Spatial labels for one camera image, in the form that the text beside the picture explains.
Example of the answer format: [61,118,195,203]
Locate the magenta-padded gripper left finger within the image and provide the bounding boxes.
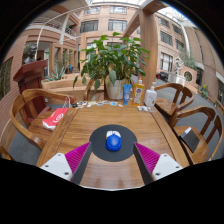
[39,141,93,185]

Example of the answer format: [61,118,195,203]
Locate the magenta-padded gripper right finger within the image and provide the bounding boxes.
[132,142,184,185]

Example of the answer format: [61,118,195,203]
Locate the blue and white computer mouse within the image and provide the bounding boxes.
[105,129,123,152]

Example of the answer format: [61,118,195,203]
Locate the round black mouse pad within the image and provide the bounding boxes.
[88,124,138,163]

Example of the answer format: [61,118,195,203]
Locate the wooden armchair with notebook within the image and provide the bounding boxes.
[169,105,224,165]

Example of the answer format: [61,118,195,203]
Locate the red and white bag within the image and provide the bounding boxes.
[42,107,69,131]

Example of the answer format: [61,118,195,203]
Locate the clear plastic packet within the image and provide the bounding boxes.
[137,105,153,112]

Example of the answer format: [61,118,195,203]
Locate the white pump bottle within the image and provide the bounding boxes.
[143,81,158,108]

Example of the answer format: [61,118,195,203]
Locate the yellow liquid soap bottle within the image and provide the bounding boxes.
[132,76,146,106]

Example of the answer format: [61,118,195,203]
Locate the blue squeeze tube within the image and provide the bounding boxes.
[122,83,132,106]

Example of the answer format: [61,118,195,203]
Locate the long wooden planter box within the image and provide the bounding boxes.
[41,73,108,101]

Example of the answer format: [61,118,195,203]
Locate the yellow flower plant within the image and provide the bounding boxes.
[199,83,210,100]

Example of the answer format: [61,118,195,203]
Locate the dark red wooden lectern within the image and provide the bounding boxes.
[13,59,51,114]

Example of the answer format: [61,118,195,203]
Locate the spiky green agave plant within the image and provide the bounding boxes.
[46,64,68,82]

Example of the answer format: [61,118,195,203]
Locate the white sculpture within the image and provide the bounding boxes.
[174,57,185,76]

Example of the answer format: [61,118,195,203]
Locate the wooden pillar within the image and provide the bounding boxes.
[139,8,158,89]

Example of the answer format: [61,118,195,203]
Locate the leafy green potted plant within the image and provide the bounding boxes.
[72,31,151,100]

